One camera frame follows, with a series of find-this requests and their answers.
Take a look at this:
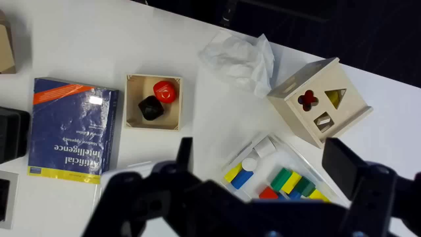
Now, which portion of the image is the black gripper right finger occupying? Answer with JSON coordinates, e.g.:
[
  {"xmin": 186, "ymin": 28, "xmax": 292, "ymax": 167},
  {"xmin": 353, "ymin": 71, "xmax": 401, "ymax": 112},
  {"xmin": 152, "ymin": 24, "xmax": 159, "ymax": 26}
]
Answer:
[{"xmin": 321, "ymin": 137, "xmax": 421, "ymax": 237}]

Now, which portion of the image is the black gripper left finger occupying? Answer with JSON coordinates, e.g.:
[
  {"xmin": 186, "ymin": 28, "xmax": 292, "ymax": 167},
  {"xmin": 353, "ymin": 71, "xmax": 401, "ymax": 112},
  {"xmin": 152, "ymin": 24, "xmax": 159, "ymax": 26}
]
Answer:
[{"xmin": 81, "ymin": 137, "xmax": 211, "ymax": 237}]

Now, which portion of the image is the white paper towel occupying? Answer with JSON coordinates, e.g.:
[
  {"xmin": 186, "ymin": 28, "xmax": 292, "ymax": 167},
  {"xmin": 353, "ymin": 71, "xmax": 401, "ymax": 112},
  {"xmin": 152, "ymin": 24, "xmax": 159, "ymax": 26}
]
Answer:
[{"xmin": 197, "ymin": 32, "xmax": 276, "ymax": 99}]

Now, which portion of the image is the yellow wooden block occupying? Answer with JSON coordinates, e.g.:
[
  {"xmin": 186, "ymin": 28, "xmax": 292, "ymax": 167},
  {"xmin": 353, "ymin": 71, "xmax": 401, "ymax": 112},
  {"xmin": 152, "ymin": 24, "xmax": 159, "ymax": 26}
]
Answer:
[
  {"xmin": 307, "ymin": 188, "xmax": 331, "ymax": 203},
  {"xmin": 280, "ymin": 171, "xmax": 302, "ymax": 195},
  {"xmin": 222, "ymin": 163, "xmax": 243, "ymax": 184}
]

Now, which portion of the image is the green wooden block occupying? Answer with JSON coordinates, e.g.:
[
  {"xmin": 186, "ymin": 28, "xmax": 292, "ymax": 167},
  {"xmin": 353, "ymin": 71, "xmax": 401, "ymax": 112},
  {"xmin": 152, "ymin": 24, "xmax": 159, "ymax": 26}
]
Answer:
[
  {"xmin": 292, "ymin": 176, "xmax": 315, "ymax": 197},
  {"xmin": 269, "ymin": 167, "xmax": 293, "ymax": 191}
]

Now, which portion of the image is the blue wooden block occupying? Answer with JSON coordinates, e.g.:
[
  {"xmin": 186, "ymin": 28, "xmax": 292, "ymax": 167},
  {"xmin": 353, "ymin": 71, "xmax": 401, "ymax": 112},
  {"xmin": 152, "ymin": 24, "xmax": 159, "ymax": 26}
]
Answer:
[
  {"xmin": 230, "ymin": 168, "xmax": 255, "ymax": 191},
  {"xmin": 286, "ymin": 190, "xmax": 303, "ymax": 201}
]

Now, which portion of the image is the wooden shape sorter box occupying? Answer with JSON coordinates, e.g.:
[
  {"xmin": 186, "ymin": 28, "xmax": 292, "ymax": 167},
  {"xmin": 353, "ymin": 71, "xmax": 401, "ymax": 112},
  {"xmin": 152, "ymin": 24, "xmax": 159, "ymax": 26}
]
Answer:
[{"xmin": 267, "ymin": 57, "xmax": 373, "ymax": 149}]

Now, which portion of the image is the black toy piece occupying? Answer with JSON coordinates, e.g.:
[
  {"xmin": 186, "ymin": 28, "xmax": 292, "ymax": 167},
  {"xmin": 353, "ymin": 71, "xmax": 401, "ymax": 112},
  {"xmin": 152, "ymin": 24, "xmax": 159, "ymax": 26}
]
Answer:
[{"xmin": 136, "ymin": 95, "xmax": 165, "ymax": 122}]

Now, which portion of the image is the blue hardcover textbook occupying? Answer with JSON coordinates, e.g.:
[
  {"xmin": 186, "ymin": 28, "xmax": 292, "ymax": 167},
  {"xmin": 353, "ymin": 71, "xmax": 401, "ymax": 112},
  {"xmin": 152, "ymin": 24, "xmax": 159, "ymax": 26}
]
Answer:
[{"xmin": 26, "ymin": 76, "xmax": 119, "ymax": 186}]

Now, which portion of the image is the red wooden block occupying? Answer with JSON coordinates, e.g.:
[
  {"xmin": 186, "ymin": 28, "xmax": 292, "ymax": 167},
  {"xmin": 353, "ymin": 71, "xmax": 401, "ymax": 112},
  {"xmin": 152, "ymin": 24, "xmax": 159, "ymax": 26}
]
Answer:
[{"xmin": 257, "ymin": 186, "xmax": 280, "ymax": 201}]

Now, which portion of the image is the clear plastic block tray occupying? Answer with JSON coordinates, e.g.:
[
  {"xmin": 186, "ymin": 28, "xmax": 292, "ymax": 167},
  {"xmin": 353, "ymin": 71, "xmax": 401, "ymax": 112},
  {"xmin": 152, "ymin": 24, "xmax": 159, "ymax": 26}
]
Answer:
[{"xmin": 218, "ymin": 133, "xmax": 339, "ymax": 203}]

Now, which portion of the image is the red round toy piece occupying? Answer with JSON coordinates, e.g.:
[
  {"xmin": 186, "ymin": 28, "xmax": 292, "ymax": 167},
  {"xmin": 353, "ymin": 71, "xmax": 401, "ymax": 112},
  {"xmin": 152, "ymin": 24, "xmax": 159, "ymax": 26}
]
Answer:
[{"xmin": 152, "ymin": 79, "xmax": 179, "ymax": 105}]

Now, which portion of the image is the white round wooden block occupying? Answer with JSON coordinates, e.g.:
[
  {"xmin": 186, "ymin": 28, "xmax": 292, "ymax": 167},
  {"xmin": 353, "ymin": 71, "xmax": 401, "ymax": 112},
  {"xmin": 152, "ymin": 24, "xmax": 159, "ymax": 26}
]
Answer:
[{"xmin": 240, "ymin": 157, "xmax": 257, "ymax": 172}]

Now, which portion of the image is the flat black box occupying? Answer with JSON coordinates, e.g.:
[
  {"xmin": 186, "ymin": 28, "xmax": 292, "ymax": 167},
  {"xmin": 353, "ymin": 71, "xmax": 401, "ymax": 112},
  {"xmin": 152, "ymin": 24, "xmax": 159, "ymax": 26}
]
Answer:
[{"xmin": 0, "ymin": 105, "xmax": 31, "ymax": 164}]

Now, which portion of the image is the brown cardboard box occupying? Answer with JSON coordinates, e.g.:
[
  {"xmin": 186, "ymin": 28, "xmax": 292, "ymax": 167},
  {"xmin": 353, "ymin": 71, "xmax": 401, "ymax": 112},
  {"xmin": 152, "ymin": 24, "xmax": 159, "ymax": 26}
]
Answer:
[{"xmin": 0, "ymin": 10, "xmax": 18, "ymax": 75}]

